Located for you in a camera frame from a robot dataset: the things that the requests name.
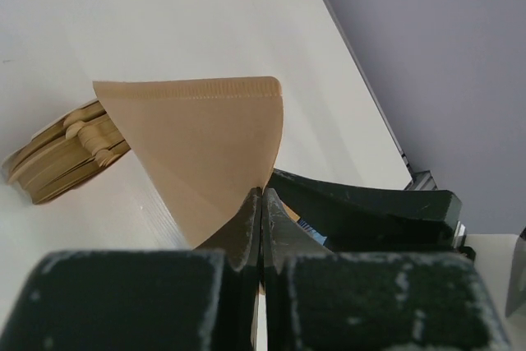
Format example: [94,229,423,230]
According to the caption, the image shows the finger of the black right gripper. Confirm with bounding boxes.
[268,169,462,252]

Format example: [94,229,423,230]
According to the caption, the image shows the stack of brown filters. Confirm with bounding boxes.
[5,99,130,205]

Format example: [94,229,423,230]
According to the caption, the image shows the wooden ring dripper holder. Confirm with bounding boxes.
[284,205,300,222]

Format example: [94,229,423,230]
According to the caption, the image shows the brown paper coffee filter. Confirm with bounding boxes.
[93,76,284,247]

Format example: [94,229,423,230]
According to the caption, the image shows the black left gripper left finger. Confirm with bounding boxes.
[15,188,262,350]

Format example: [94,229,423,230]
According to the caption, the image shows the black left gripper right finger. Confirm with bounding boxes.
[261,190,512,350]

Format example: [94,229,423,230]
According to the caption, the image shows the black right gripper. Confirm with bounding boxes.
[505,229,525,317]

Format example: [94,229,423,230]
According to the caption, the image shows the aluminium frame rail right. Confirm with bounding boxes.
[302,0,436,192]

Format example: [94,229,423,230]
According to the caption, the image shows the blue glass cone dripper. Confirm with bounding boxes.
[297,219,326,245]

